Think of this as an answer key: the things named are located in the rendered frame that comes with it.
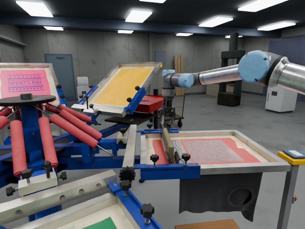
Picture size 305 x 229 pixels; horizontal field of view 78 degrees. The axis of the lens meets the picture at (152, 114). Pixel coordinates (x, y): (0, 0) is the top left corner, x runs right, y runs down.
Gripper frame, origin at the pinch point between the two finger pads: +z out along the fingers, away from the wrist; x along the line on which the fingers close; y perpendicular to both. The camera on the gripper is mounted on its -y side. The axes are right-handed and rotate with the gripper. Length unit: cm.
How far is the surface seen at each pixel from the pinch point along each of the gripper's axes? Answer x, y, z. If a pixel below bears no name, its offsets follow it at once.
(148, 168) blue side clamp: -13.2, 30.3, 11.5
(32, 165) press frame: -68, 31, 7
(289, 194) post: 78, 14, 43
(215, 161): 26.2, 16.4, 16.6
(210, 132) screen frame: 38.1, -25.3, 14.0
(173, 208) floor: 16, -59, 112
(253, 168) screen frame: 41, 29, 14
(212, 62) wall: 395, -992, -68
